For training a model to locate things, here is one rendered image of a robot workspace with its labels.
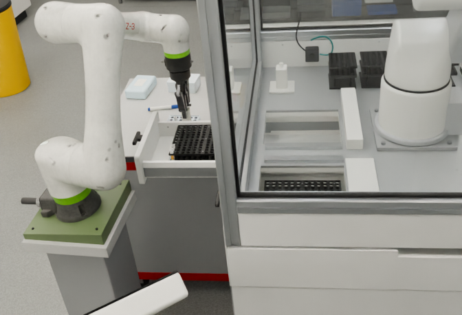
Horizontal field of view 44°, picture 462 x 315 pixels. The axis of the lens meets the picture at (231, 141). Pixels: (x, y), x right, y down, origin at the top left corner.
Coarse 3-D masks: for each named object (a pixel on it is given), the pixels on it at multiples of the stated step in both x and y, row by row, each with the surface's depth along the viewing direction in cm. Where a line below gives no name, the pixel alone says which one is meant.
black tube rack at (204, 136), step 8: (184, 128) 199; (192, 128) 198; (200, 128) 199; (208, 128) 197; (184, 136) 194; (192, 136) 194; (200, 136) 194; (208, 136) 193; (184, 144) 190; (192, 144) 190; (200, 144) 190; (208, 144) 189; (176, 152) 187; (184, 152) 187; (192, 152) 186; (200, 152) 186; (208, 152) 185
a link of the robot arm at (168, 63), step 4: (164, 56) 203; (188, 56) 202; (164, 60) 204; (168, 60) 201; (172, 60) 200; (176, 60) 200; (180, 60) 200; (184, 60) 201; (188, 60) 202; (168, 64) 202; (172, 64) 201; (176, 64) 201; (180, 64) 201; (184, 64) 201; (188, 64) 203; (168, 68) 203; (172, 68) 202; (176, 68) 201; (180, 68) 202; (184, 68) 202; (188, 68) 204
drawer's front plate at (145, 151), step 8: (152, 120) 199; (152, 128) 197; (144, 136) 191; (152, 136) 197; (144, 144) 188; (152, 144) 197; (136, 152) 184; (144, 152) 188; (152, 152) 197; (136, 160) 182; (144, 160) 188; (136, 168) 184; (144, 176) 187
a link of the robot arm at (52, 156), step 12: (48, 144) 170; (60, 144) 169; (72, 144) 168; (36, 156) 169; (48, 156) 167; (60, 156) 166; (48, 168) 167; (60, 168) 165; (48, 180) 171; (60, 180) 169; (60, 192) 173; (72, 192) 173; (84, 192) 176; (60, 204) 177
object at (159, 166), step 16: (160, 128) 205; (176, 128) 205; (160, 144) 203; (160, 160) 185; (176, 160) 184; (192, 160) 183; (208, 160) 183; (160, 176) 187; (176, 176) 186; (192, 176) 185; (208, 176) 185
